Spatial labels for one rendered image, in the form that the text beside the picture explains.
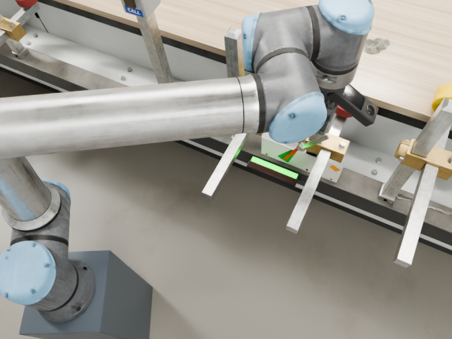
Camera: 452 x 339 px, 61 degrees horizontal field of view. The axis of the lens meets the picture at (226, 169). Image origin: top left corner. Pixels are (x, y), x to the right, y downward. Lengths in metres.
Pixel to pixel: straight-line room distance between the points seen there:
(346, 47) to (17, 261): 0.92
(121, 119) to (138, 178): 1.58
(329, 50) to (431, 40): 0.76
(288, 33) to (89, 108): 0.32
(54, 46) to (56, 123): 1.38
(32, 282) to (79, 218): 1.06
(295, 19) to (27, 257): 0.86
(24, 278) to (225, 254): 1.02
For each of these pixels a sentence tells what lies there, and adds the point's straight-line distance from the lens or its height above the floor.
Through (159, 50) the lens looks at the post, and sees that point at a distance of 1.16.
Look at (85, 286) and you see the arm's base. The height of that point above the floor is 0.65.
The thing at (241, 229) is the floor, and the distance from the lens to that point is 1.91.
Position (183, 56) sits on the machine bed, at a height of 0.77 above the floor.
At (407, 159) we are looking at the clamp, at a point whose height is 0.95.
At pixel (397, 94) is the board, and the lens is 1.23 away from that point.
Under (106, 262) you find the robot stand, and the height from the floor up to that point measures 0.60.
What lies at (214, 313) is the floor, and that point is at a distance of 1.82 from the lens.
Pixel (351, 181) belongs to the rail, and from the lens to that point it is 1.26.
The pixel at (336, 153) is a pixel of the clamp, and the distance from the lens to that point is 1.11.
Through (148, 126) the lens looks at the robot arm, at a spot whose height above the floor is 1.37.
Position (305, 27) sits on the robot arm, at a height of 1.36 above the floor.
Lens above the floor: 1.80
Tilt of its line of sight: 61 degrees down
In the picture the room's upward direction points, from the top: 8 degrees counter-clockwise
